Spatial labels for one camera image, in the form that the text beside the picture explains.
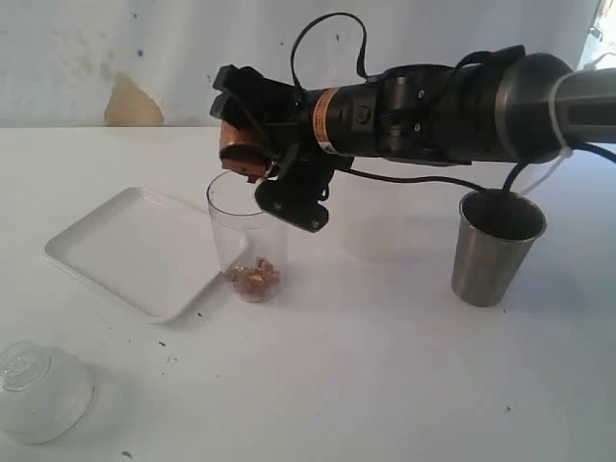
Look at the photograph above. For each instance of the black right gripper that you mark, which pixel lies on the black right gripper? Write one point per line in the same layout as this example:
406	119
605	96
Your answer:
253	117

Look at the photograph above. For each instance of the brown wooden cup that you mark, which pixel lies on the brown wooden cup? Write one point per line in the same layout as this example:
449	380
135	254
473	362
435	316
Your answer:
245	152

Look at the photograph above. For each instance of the stainless steel cup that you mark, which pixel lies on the stainless steel cup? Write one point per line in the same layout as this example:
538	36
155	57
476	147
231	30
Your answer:
497	229

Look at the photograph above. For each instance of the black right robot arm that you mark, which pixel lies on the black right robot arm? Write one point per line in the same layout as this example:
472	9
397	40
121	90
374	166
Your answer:
504	107

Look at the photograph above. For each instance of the clear plastic tumbler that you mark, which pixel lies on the clear plastic tumbler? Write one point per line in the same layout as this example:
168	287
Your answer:
242	231

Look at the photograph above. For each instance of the brown chunks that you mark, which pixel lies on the brown chunks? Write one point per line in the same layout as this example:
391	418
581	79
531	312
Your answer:
255	283

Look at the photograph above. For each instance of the clear dome lid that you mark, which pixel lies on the clear dome lid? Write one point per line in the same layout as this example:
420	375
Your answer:
44	392

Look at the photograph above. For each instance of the white rectangular plastic tray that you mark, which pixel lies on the white rectangular plastic tray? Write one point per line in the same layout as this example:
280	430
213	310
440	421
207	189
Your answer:
151	252

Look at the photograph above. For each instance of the white zip tie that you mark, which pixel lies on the white zip tie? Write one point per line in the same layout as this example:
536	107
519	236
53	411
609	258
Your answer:
582	109

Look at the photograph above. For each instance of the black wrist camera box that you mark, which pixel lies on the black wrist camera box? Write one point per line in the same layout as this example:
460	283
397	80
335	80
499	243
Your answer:
297	205

